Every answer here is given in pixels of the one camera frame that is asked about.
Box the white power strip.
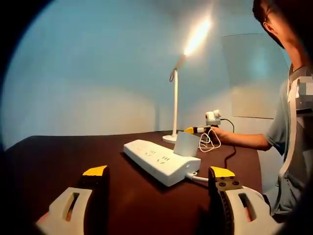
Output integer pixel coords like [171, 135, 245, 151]
[123, 139, 202, 188]

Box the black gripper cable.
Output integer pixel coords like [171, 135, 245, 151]
[219, 118, 237, 170]

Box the person's blue shirt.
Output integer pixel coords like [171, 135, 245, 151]
[265, 64, 313, 217]

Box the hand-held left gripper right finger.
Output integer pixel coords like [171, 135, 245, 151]
[207, 166, 282, 235]

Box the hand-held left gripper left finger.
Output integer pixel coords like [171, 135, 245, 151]
[36, 165, 110, 235]

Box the white chest device with strap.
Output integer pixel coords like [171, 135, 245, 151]
[278, 75, 313, 177]

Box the white power strip cable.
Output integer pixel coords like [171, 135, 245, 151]
[187, 171, 265, 199]

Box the white desk lamp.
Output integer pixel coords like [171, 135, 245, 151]
[162, 18, 212, 144]

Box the white desk lamp plug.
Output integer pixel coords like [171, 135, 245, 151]
[173, 131, 200, 158]

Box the white lamp cable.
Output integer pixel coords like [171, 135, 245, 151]
[197, 128, 222, 154]

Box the pale wall panel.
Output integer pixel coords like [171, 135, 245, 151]
[221, 33, 292, 120]

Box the person's right hand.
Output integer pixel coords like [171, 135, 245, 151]
[209, 125, 236, 145]

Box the person's head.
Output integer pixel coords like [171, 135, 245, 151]
[252, 0, 309, 72]

